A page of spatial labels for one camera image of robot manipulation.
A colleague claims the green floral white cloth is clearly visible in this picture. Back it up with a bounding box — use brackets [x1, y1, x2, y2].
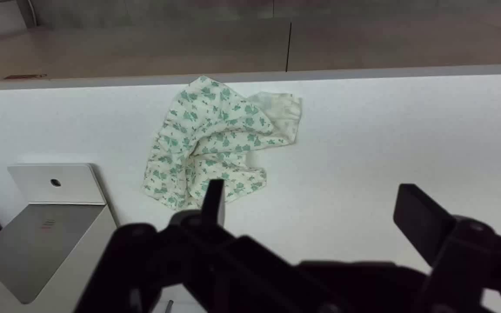
[141, 75, 304, 213]

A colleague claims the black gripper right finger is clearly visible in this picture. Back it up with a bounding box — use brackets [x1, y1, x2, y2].
[391, 183, 501, 313]

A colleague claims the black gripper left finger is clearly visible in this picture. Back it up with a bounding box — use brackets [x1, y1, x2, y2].
[74, 178, 335, 313]

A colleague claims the silver countertop appliance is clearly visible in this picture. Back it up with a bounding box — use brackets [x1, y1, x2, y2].
[0, 162, 118, 313]

